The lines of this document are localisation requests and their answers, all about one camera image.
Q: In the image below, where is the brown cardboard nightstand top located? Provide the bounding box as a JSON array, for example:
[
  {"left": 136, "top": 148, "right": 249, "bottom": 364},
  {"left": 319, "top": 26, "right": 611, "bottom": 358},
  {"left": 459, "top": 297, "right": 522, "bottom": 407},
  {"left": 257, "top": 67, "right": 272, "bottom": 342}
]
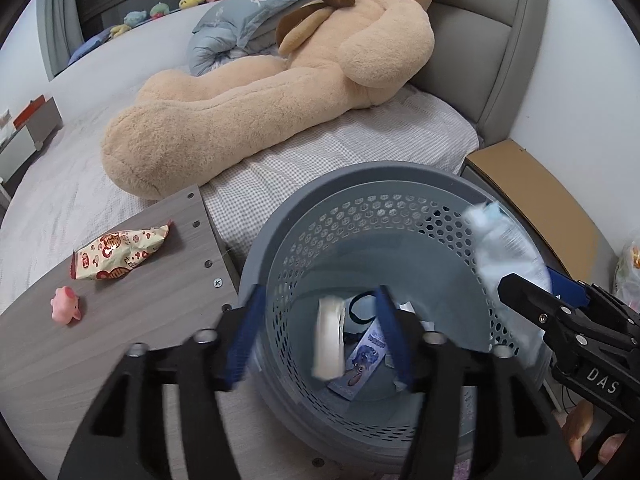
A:
[{"left": 462, "top": 140, "right": 603, "bottom": 281}]

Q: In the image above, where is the large beige teddy bear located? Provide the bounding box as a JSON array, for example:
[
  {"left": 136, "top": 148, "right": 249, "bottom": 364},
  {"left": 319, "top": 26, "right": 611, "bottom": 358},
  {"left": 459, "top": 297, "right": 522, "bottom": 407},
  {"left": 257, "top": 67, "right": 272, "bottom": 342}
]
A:
[{"left": 100, "top": 0, "right": 443, "bottom": 201}]

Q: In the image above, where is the pink pig toy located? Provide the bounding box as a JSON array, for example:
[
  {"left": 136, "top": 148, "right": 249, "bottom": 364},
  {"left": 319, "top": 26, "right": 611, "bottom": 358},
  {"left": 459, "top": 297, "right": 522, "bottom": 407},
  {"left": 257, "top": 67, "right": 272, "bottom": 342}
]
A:
[{"left": 50, "top": 286, "right": 83, "bottom": 326}]

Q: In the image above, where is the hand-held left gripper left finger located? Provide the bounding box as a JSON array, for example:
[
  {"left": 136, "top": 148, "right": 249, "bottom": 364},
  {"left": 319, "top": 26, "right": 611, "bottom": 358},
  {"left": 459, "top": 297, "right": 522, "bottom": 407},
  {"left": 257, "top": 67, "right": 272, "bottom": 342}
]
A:
[{"left": 57, "top": 284, "right": 268, "bottom": 480}]

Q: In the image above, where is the white cabinet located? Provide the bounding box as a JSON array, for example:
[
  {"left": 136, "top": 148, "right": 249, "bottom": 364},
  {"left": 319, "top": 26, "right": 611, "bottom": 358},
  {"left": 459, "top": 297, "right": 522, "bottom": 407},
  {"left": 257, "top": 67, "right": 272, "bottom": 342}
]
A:
[{"left": 0, "top": 127, "right": 38, "bottom": 186}]

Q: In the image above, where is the blue cloth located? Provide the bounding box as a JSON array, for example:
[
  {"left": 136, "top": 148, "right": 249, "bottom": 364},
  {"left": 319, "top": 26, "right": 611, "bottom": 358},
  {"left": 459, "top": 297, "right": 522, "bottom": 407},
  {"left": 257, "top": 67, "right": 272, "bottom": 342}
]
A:
[{"left": 66, "top": 30, "right": 113, "bottom": 67}]

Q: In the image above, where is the white paper roll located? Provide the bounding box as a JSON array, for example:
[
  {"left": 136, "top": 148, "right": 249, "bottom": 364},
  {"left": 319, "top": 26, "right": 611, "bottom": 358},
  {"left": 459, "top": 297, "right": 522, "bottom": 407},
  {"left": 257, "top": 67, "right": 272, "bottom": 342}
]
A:
[{"left": 311, "top": 296, "right": 347, "bottom": 380}]

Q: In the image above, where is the grey-blue quilt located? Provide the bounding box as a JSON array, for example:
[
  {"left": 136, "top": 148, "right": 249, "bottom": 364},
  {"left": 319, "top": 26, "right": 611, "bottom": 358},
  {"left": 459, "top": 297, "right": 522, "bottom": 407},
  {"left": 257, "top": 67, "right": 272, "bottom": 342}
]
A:
[{"left": 186, "top": 27, "right": 288, "bottom": 77}]

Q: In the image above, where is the grey curtain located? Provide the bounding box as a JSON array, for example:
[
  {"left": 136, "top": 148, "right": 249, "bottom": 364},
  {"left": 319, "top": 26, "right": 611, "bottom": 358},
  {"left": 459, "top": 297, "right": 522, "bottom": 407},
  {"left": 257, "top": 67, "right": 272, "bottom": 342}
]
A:
[{"left": 35, "top": 0, "right": 86, "bottom": 81}]

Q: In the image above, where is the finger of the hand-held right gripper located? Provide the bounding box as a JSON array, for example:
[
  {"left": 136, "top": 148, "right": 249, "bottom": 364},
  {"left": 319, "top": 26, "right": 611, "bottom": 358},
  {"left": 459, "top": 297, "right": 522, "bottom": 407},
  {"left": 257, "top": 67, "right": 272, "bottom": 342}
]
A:
[
  {"left": 497, "top": 273, "right": 591, "bottom": 356},
  {"left": 546, "top": 265, "right": 636, "bottom": 321}
]

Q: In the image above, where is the white blue plastic packet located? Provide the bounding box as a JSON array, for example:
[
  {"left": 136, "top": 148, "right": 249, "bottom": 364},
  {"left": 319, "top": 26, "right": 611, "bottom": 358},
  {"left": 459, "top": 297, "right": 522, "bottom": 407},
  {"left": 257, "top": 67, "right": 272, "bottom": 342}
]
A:
[{"left": 461, "top": 201, "right": 553, "bottom": 316}]

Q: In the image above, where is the grey upholstered headboard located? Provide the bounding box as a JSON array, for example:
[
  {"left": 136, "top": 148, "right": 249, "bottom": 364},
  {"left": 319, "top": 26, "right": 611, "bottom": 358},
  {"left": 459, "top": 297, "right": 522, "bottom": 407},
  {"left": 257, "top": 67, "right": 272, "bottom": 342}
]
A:
[{"left": 412, "top": 0, "right": 550, "bottom": 147}]

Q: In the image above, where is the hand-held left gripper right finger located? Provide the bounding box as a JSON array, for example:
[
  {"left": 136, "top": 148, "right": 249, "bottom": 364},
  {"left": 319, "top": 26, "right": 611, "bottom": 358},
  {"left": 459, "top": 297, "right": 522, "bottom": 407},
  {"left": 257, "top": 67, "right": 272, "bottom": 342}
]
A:
[{"left": 372, "top": 285, "right": 583, "bottom": 480}]

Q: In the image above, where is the person's right hand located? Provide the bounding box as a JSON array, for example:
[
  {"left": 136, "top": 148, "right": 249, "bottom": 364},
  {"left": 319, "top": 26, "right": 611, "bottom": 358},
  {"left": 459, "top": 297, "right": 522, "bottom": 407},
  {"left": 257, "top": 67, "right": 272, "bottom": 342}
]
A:
[{"left": 560, "top": 400, "right": 628, "bottom": 466}]

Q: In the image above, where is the snack packet red white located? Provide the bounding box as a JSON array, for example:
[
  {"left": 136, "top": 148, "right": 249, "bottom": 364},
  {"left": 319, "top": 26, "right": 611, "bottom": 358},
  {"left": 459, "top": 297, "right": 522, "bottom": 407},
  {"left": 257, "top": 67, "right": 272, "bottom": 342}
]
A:
[{"left": 70, "top": 220, "right": 173, "bottom": 282}]

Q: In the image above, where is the grey perforated wastebasket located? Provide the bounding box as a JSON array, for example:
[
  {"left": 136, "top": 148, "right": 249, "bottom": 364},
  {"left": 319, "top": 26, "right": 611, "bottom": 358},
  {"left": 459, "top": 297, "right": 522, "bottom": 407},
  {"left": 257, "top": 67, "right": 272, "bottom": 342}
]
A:
[{"left": 237, "top": 161, "right": 556, "bottom": 473}]

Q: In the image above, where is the row of small plush toys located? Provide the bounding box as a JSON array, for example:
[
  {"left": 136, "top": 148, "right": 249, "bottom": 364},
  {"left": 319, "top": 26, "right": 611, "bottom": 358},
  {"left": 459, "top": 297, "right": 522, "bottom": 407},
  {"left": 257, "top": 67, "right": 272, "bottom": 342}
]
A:
[{"left": 107, "top": 0, "right": 236, "bottom": 41}]

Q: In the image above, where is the blue printed flat packet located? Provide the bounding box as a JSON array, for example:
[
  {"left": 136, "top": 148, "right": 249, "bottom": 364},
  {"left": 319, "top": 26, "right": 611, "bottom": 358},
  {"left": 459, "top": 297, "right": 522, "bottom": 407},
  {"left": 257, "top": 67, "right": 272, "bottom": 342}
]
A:
[{"left": 327, "top": 320, "right": 388, "bottom": 402}]

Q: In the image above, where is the bed with checked sheet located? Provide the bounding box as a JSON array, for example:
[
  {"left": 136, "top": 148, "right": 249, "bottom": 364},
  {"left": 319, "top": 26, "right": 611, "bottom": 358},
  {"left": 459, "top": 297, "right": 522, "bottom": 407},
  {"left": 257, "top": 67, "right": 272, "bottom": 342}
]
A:
[{"left": 0, "top": 7, "right": 481, "bottom": 316}]

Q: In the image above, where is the grey box with red lid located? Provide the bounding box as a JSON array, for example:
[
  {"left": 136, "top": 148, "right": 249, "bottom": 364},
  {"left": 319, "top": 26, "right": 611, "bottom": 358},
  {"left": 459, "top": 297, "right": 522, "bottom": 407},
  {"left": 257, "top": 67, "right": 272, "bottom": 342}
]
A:
[{"left": 12, "top": 94, "right": 63, "bottom": 151}]

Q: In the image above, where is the grey-blue flowered pillow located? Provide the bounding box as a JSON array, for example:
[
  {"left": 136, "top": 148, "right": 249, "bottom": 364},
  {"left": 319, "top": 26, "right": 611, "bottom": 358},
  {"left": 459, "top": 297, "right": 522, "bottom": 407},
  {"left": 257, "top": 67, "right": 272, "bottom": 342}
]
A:
[{"left": 192, "top": 0, "right": 321, "bottom": 53}]

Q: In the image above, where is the white plastic bag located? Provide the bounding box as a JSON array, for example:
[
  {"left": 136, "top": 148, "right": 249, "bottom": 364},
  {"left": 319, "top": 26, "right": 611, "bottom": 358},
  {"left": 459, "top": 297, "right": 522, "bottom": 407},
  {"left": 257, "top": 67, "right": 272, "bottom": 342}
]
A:
[{"left": 612, "top": 232, "right": 640, "bottom": 306}]

